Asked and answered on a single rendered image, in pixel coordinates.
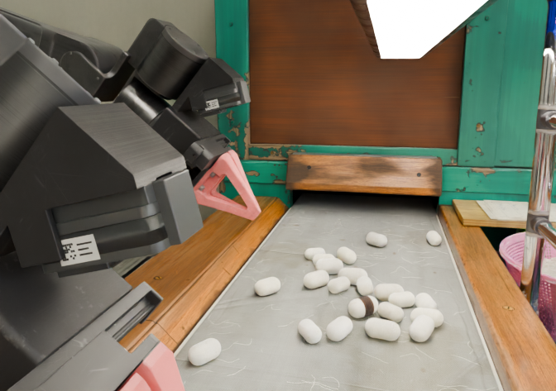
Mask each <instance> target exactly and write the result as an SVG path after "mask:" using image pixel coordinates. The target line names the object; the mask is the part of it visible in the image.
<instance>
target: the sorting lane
mask: <svg viewBox="0 0 556 391"><path fill-rule="evenodd" d="M429 231H436V232H437V233H438V234H439V235H440V236H441V239H442V240H441V243H440V244H439V245H438V246H432V245H430V244H429V242H428V240H427V238H426V235H427V233H428V232H429ZM369 232H375V233H378V234H382V235H384V236H385V237H386V238H387V243H386V245H385V246H383V247H378V246H374V245H370V244H368V243H367V240H366V236H367V234H368V233H369ZM340 247H347V248H348V249H350V250H352V251H354V252H355V254H356V256H357V259H356V261H355V262H354V263H353V264H350V265H348V264H346V263H344V262H343V261H342V262H343V268H360V269H364V270H365V271H366V272H367V277H368V278H369V279H370V280H371V282H372V286H373V291H372V293H371V294H370V295H369V296H372V297H374V298H375V299H376V300H377V302H378V306H379V304H380V303H383V302H389V301H381V300H379V299H378V298H376V296H375V294H374V289H375V287H376V286H377V285H378V284H399V285H400V286H401V287H402V288H403V289H404V292H406V291H408V292H411V293H412V294H413V295H414V296H415V298H416V296H417V295H418V294H420V293H427V294H428V295H429V296H430V297H431V298H432V299H433V300H434V301H435V302H436V304H437V310H439V311H440V312H441V313H442V314H443V323H442V324H441V325H440V326H439V327H435V328H434V330H433V332H432V333H431V335H430V336H429V338H428V339H427V340H426V341H423V342H417V341H414V340H413V339H412V338H411V336H410V333H409V329H410V325H411V324H412V321H411V319H410V314H411V312H412V311H413V310H414V309H415V308H417V306H416V305H415V303H414V304H413V305H412V306H411V307H407V308H401V309H402V310H403V312H404V318H403V320H402V321H401V322H397V324H398V325H399V327H400V336H399V337H398V338H397V339H396V340H394V341H387V340H383V339H379V338H372V337H370V336H368V335H367V333H366V331H365V324H366V322H367V320H369V319H370V318H373V317H375V318H379V319H382V320H388V319H386V318H384V317H381V316H380V315H379V313H378V310H377V311H376V312H375V313H373V314H372V315H370V316H367V317H363V318H355V317H353V316H351V315H350V313H349V311H348V304H349V303H350V302H351V301H352V300H353V299H355V298H360V297H362V295H361V294H360V293H359V292H358V289H357V286H356V285H351V284H350V286H349V288H348V289H347V290H344V291H342V292H340V293H331V292H330V291H329V290H328V283H327V284H326V285H324V286H322V287H318V288H313V289H311V288H307V287H305V285H304V277H305V275H306V274H308V273H311V272H314V271H317V270H316V269H315V265H314V263H313V261H312V260H308V259H306V258H305V256H304V253H305V251H306V250H308V249H309V248H323V249H324V250H325V254H331V255H333V256H334V257H335V258H337V259H338V257H337V251H338V249H339V248H340ZM270 277H276V278H278V280H280V289H279V290H278V291H277V292H276V293H272V294H269V295H266V296H260V295H258V294H257V293H256V292H255V284H256V282H257V281H259V280H261V279H266V278H270ZM341 316H345V317H348V318H349V319H350V320H351V321H352V331H351V332H350V333H349V334H348V335H347V336H346V337H344V338H343V339H342V340H341V341H331V340H330V339H329V338H328V336H327V334H326V329H327V326H328V324H329V323H331V322H332V321H334V320H335V319H336V318H338V317H341ZM304 319H309V320H311V321H313V322H314V324H315V325H316V326H317V327H319V329H320V330H321V332H322V336H321V339H320V341H319V342H317V343H315V344H310V343H308V342H307V341H306V340H305V339H304V338H303V337H302V336H301V335H300V333H299V330H298V325H299V323H300V322H301V321H302V320H304ZM209 338H214V339H216V340H218V341H219V343H220V345H221V352H220V354H219V356H218V357H216V358H215V359H213V360H211V361H209V362H207V363H205V364H203V365H193V364H192V363H191V362H190V361H189V357H188V354H189V349H190V348H191V347H192V346H194V345H196V344H198V343H200V342H201V341H204V340H206V339H209ZM174 357H175V361H176V364H177V366H178V369H179V372H180V377H181V379H182V382H183V385H184V387H185V391H503V388H502V387H501V382H500V380H499V378H498V375H497V373H496V369H495V367H494V365H493V362H492V360H491V356H490V354H489V351H488V349H487V345H486V342H485V341H484V338H483V335H482V332H481V329H480V327H479V325H478V322H477V319H476V316H475V314H474V311H473V309H472V305H471V303H470V301H469V298H468V295H467V292H466V289H465V288H464V285H463V282H462V279H461V276H460V274H459V272H458V268H457V266H456V263H455V261H454V258H453V255H452V252H451V250H450V248H449V245H448V242H447V239H446V236H445V235H444V232H443V228H442V226H441V223H440V221H439V217H438V215H436V216H426V215H410V214H394V213H379V212H347V211H331V210H315V209H299V208H290V209H289V210H288V211H287V213H286V214H285V215H284V216H283V217H282V218H281V220H280V221H279V222H278V223H277V225H276V226H275V227H274V229H273V230H272V231H271V233H270V234H269V235H268V236H267V238H266V239H265V240H264V241H263V242H262V243H261V245H260V246H259V247H258V249H257V250H256V251H255V253H254V254H253V255H252V257H251V258H250V259H249V260H248V262H247V263H246V264H245V265H244V266H243V267H242V269H241V270H240V271H239V272H238V274H237V275H236V276H235V278H234V279H233V280H232V282H231V283H230V284H229V285H228V286H227V287H226V289H225V290H224V291H223V293H222V294H221V295H220V296H219V298H218V299H217V300H216V302H215V303H214V304H213V306H212V307H211V308H210V309H209V310H208V311H207V312H206V314H205V315H204V316H203V318H202V319H201V320H200V321H199V323H198V324H197V325H196V327H195V328H194V329H193V331H192V332H191V333H190V334H189V335H188V336H187V338H186V339H185V340H184V342H183V343H182V344H181V345H180V347H179V348H178V349H177V351H176V352H175V353H174Z"/></svg>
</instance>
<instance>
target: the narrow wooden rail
mask: <svg viewBox="0 0 556 391"><path fill-rule="evenodd" d="M438 217H439V221H440V223H441V226H442V228H443V232H444V235H445V236H446V239H447V242H448V245H449V248H450V250H451V252H452V255H453V258H454V261H455V263H456V266H457V268H458V272H459V274H460V276H461V279H462V282H463V285H464V288H465V289H466V292H467V295H468V298H469V301H470V303H471V305H472V309H473V311H474V314H475V316H476V319H477V322H478V325H479V327H480V329H481V332H482V335H483V338H484V341H485V342H486V347H487V349H488V351H489V354H490V356H491V360H492V362H493V365H494V367H495V369H496V373H497V375H498V378H499V380H500V382H501V387H502V388H503V391H556V345H555V343H554V341H553V339H552V337H551V336H550V334H549V333H548V331H547V330H546V328H545V327H544V324H543V323H542V322H541V321H540V319H539V317H538V316H537V314H536V313H535V311H534V309H533V308H532V307H531V305H530V303H529V302H528V300H527V298H526V297H525V295H524V294H523V293H522V291H521V290H520V287H519V286H518V284H517V283H516V282H515V280H514V279H513V277H512V276H511V274H510V272H509V270H508V269H507V268H506V266H505V265H504V263H503V261H502V260H501V258H500V256H499V255H498V254H497V253H496V251H495V249H494V247H493V246H492V244H491V242H490V241H489V240H488V239H487V236H486V235H485V233H484V232H483V230H482V229H481V228H480V227H479V226H464V225H463V224H462V222H461V221H460V219H459V217H458V215H457V213H456V211H455V209H454V207H453V205H444V204H439V212H438Z"/></svg>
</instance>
